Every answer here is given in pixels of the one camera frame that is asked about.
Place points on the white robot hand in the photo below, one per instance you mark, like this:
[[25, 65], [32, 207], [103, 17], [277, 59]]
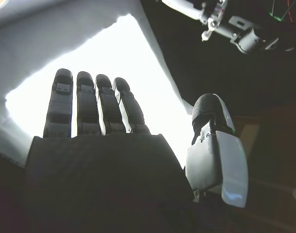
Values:
[[102, 182]]

